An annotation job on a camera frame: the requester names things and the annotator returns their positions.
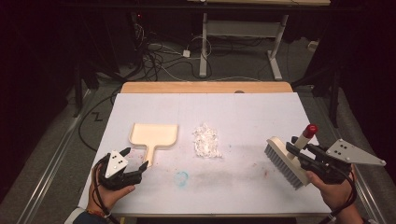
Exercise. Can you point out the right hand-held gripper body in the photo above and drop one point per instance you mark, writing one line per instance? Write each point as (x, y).
(341, 155)

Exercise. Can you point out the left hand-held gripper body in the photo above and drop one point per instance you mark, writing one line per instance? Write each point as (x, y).
(115, 165)

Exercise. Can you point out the person's left hand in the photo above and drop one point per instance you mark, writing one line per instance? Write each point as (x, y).
(107, 196)

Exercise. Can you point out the person's right hand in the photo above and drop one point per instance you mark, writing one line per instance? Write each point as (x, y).
(334, 193)

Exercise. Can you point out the cream plastic dustpan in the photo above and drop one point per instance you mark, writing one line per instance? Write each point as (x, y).
(154, 135)

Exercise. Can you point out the black metal stand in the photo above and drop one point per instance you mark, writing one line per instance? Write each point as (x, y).
(333, 93)
(79, 87)

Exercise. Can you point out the pile of white paper scraps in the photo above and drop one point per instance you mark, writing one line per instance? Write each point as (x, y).
(206, 141)

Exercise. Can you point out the white table cover sheet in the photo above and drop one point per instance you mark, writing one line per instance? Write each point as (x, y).
(218, 186)

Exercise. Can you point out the white power strip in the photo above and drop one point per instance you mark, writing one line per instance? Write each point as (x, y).
(313, 45)

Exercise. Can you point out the wooden table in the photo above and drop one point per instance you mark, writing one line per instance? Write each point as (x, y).
(202, 87)

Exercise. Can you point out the white power adapter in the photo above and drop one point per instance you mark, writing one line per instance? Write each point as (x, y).
(186, 53)

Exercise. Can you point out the metal floor rail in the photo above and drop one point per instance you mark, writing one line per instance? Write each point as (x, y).
(49, 161)
(369, 199)

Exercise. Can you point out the white metal desk frame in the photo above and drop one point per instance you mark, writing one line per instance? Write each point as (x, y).
(204, 46)

